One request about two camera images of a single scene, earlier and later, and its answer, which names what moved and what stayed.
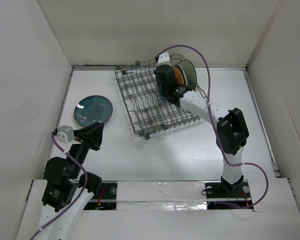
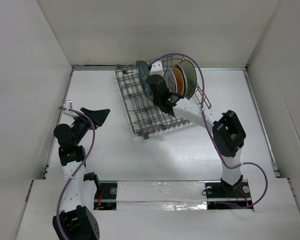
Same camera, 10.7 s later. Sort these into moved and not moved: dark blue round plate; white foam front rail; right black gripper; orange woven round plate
Moved: right black gripper; dark blue round plate
Not moved: orange woven round plate; white foam front rail
